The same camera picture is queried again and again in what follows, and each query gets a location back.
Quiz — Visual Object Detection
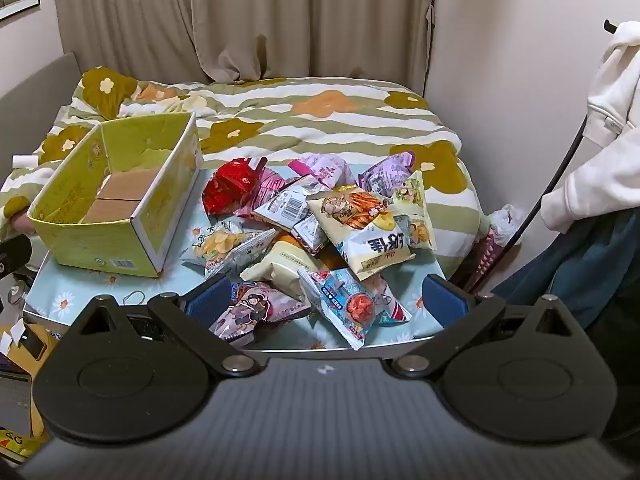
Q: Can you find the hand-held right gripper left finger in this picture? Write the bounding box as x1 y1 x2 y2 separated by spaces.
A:
75 280 261 376

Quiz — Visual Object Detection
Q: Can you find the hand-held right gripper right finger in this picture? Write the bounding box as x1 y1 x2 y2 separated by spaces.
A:
391 274 578 376

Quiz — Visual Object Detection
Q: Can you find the pink cartoon snack packet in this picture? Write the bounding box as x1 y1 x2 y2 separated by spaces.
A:
209 281 312 346

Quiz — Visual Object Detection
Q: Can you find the white potato chip packet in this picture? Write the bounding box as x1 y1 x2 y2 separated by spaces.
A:
180 220 278 279

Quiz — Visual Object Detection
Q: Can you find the cream orange bread packet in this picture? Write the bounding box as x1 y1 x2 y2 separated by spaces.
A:
240 239 327 284

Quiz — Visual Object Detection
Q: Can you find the yellow-green cardboard box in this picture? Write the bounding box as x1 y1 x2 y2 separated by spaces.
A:
26 111 203 278

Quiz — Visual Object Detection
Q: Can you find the green cartoon snack packet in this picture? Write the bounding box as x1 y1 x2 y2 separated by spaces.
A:
387 171 437 252

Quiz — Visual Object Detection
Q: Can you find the blue red-food snack packet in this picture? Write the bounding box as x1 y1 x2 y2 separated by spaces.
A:
297 267 414 351

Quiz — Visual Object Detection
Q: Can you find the cream fries picture snack packet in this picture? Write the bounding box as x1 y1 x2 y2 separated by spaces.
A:
306 186 416 281

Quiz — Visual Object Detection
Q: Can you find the small dark snack packet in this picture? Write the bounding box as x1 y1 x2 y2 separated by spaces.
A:
291 212 331 254

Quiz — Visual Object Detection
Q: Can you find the white orange barcode snack packet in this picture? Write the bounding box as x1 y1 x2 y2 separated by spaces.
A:
251 177 331 235

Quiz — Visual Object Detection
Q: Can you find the purple snack packet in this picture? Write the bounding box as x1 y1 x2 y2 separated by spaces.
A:
356 151 417 196

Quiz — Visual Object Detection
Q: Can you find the person's left hand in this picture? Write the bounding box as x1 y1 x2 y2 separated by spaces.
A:
10 211 38 235

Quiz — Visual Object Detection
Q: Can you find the blue daisy tablecloth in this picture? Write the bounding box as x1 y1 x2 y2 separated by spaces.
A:
25 155 452 351

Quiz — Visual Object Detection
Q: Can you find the dark red pleated item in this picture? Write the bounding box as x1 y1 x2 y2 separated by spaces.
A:
470 227 511 291

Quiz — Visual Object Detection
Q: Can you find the white plastic bag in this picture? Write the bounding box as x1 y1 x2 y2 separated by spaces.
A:
487 204 525 247

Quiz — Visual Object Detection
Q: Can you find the red foil snack packet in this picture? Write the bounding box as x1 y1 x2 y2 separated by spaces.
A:
202 158 269 218

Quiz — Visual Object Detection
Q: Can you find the blue denim cloth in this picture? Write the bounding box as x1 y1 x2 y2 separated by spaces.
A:
492 210 640 331

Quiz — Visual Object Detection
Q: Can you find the pink striped snack packet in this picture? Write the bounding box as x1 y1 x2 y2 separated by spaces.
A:
254 167 302 211

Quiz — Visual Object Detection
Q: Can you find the grey laptop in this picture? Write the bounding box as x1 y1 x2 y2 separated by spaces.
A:
0 355 33 428

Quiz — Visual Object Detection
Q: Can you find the pale pink snack packet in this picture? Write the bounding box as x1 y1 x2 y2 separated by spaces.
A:
288 156 357 192

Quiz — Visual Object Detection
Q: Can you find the grey bed headboard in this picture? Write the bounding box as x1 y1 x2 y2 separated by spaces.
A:
0 52 83 128

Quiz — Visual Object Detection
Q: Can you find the yellow bag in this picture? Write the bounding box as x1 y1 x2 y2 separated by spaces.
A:
0 425 48 463

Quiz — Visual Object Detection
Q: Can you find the green floral blanket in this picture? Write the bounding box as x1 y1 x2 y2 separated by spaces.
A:
0 66 485 266

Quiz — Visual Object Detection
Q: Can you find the white hoodie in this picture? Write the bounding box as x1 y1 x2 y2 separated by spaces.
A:
540 21 640 233

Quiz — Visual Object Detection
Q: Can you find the beige curtain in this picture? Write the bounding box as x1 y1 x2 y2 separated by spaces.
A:
52 0 442 92

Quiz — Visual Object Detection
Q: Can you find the black cable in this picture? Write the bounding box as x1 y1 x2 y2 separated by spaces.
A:
467 112 590 293

